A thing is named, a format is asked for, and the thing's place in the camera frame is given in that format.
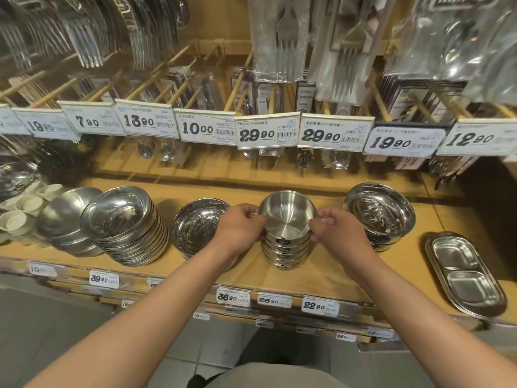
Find person's right hand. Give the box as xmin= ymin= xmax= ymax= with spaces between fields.
xmin=308 ymin=207 xmax=379 ymax=274

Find person's left hand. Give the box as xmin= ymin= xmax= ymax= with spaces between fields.
xmin=210 ymin=203 xmax=268 ymax=260

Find small steel bowl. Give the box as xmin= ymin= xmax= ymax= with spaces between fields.
xmin=257 ymin=190 xmax=320 ymax=240

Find person's left forearm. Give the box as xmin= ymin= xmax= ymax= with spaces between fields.
xmin=22 ymin=238 xmax=240 ymax=388

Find person's right forearm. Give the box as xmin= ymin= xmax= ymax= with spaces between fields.
xmin=343 ymin=250 xmax=517 ymax=388

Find stack of small steel dishes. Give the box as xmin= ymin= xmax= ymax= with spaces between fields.
xmin=260 ymin=232 xmax=313 ymax=272

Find wooden display shelf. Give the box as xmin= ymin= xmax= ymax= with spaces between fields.
xmin=0 ymin=174 xmax=517 ymax=324

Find wide steel bowl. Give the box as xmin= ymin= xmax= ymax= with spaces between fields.
xmin=170 ymin=198 xmax=232 ymax=261

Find stack of patterned steel bowls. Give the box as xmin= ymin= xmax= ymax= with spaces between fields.
xmin=344 ymin=182 xmax=417 ymax=253

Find row of shelf edge labels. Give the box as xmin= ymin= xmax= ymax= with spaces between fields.
xmin=26 ymin=260 xmax=398 ymax=344

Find row of hanging price tags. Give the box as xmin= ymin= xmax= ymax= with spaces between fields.
xmin=0 ymin=100 xmax=517 ymax=158

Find tall stack of steel bowls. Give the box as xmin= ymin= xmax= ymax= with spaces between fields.
xmin=80 ymin=186 xmax=170 ymax=267

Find person's grey shirt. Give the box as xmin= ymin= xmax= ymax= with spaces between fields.
xmin=204 ymin=361 xmax=354 ymax=388

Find row of wooden display pegs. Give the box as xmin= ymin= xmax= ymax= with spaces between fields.
xmin=0 ymin=41 xmax=517 ymax=122

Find divided oval steel dish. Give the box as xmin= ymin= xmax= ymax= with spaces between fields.
xmin=424 ymin=232 xmax=508 ymax=320

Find packaged fork and knife set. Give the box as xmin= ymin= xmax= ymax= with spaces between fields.
xmin=314 ymin=0 xmax=389 ymax=106

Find packaged steel fork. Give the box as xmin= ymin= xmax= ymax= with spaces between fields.
xmin=247 ymin=0 xmax=312 ymax=84

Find stack of matte steel bowls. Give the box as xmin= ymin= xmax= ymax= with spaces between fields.
xmin=34 ymin=187 xmax=106 ymax=258

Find bunch of clear cutlery packs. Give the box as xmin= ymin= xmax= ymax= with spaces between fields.
xmin=388 ymin=0 xmax=517 ymax=106

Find hanging steel strainers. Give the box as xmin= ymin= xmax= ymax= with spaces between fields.
xmin=0 ymin=134 xmax=87 ymax=200

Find bunch of hanging steel forks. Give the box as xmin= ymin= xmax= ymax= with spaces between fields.
xmin=0 ymin=0 xmax=191 ymax=71

